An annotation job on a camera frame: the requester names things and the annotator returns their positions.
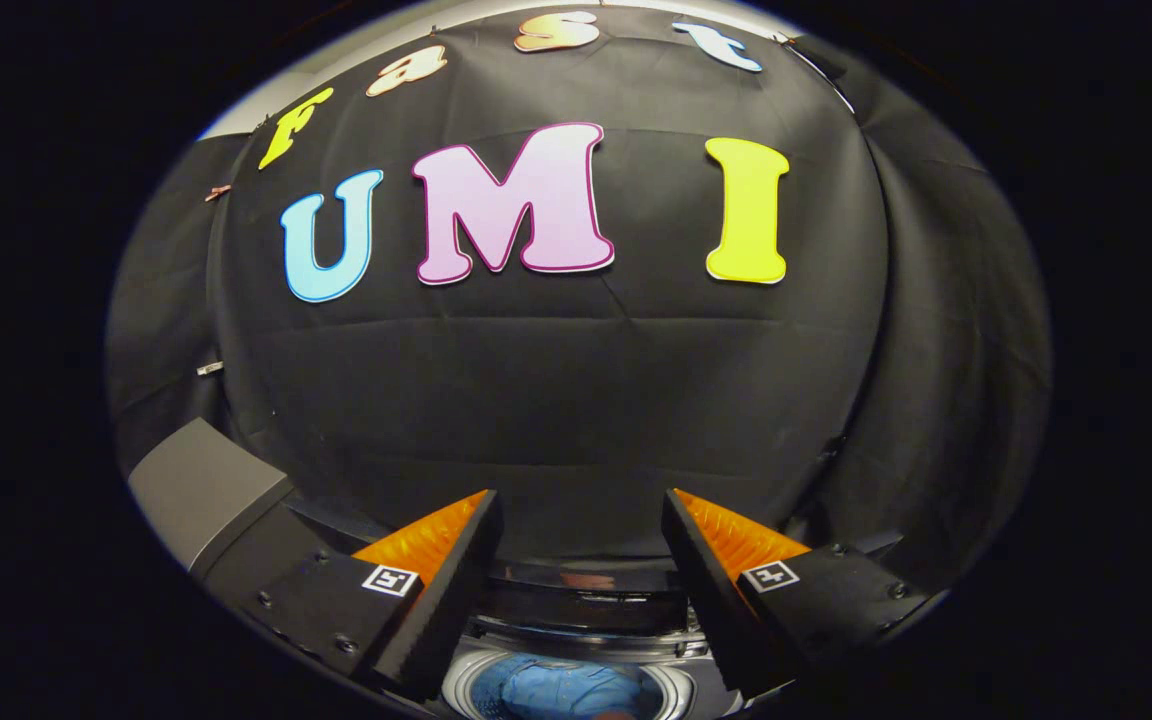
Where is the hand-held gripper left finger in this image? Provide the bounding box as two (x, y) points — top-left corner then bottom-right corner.
(236, 488), (505, 706)

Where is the grey stand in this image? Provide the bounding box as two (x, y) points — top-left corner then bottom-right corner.
(126, 417), (295, 579)

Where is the black backdrop cloth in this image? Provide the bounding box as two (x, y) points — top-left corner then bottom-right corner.
(104, 5), (1053, 601)

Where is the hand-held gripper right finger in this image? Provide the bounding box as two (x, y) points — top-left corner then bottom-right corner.
(661, 488), (933, 701)

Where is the dark grey washing machine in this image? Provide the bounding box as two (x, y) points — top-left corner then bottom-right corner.
(436, 555), (749, 720)

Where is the light blue polo shirt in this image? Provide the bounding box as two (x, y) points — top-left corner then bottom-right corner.
(494, 655), (642, 720)

